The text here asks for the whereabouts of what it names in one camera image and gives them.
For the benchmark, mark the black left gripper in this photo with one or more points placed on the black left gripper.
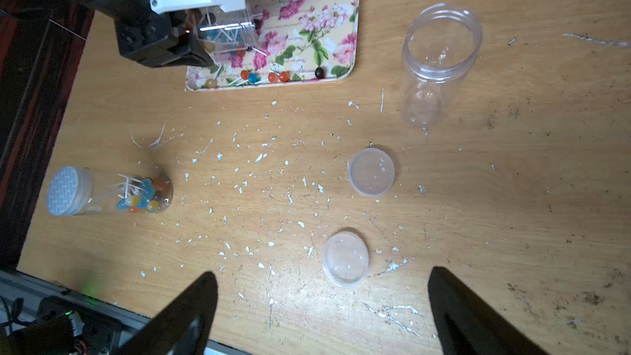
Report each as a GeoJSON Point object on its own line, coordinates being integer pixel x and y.
{"type": "Point", "coordinates": [166, 40]}

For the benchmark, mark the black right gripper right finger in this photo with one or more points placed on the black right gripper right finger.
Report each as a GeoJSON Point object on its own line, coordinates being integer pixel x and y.
{"type": "Point", "coordinates": [467, 325]}

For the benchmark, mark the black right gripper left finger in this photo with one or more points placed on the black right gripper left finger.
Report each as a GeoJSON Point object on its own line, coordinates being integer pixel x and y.
{"type": "Point", "coordinates": [183, 327]}

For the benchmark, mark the clear plastic jar lid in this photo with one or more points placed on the clear plastic jar lid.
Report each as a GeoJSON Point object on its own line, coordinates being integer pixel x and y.
{"type": "Point", "coordinates": [371, 172]}

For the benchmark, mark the clear plastic candy jar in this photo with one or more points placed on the clear plastic candy jar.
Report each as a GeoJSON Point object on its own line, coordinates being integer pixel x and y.
{"type": "Point", "coordinates": [439, 50]}

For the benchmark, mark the left candy jar with lid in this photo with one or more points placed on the left candy jar with lid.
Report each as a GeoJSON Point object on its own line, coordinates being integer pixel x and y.
{"type": "Point", "coordinates": [82, 191]}

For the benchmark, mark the pile of colourful lollipops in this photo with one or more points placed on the pile of colourful lollipops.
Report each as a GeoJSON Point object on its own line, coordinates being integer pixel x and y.
{"type": "Point", "coordinates": [266, 76]}

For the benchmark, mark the floral rectangular tray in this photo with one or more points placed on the floral rectangular tray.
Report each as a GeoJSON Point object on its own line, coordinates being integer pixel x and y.
{"type": "Point", "coordinates": [305, 24]}

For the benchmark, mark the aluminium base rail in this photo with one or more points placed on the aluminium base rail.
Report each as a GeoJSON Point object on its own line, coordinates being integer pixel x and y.
{"type": "Point", "coordinates": [33, 291]}

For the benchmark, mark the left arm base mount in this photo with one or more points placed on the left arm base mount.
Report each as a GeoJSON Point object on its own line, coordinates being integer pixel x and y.
{"type": "Point", "coordinates": [58, 328]}

